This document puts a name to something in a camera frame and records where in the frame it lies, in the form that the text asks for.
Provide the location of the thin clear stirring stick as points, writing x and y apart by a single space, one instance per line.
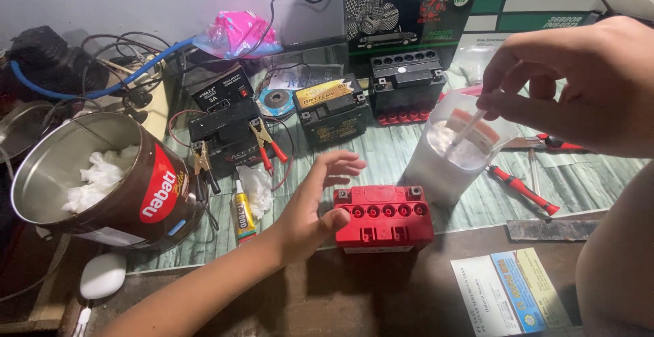
467 128

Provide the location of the black battery with clamped terminals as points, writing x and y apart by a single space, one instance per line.
227 132

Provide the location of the black battery with open holes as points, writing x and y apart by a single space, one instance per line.
406 84

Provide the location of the red motorcycle battery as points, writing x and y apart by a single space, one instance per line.
383 222

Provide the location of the white printed receipt book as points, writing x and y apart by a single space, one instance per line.
483 301

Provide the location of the thin clear pen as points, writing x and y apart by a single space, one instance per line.
533 171

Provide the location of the white tissue wad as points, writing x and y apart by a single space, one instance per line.
99 176

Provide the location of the blue and yellow printed card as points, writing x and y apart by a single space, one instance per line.
531 288

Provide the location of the flat rusty metal bar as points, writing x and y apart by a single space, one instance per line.
552 230

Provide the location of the pink plastic bag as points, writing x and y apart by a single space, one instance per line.
237 33

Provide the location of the white oval charger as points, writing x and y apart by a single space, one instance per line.
102 275

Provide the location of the grey metal pot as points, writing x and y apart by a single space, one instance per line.
23 127

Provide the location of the white and green battery carton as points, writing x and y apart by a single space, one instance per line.
536 0

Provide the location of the yellow-labelled glue tube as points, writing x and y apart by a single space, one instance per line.
243 214

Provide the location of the black power supply box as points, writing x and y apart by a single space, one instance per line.
219 89

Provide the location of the green patterned table mat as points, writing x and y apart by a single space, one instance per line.
388 158

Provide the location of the round grinding disc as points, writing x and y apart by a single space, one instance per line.
276 101

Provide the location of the red battery cap strip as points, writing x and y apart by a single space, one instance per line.
403 116

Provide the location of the cream power strip with plugs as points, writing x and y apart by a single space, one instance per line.
153 97

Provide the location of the black cloth heap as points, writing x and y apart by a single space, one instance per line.
46 61

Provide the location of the crumpled white tissue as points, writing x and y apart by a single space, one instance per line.
258 189

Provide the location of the clear plastic bag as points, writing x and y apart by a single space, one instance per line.
475 64

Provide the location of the person's left hand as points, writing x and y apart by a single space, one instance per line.
301 219

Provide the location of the person's right hand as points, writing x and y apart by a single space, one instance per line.
598 81

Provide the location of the black and green battery carton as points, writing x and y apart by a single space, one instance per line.
403 10

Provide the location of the black battery with yellow label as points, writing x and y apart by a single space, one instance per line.
332 112

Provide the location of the clear plastic measuring jug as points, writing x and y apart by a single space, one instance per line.
444 168

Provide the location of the brown round tin can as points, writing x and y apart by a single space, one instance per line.
153 194

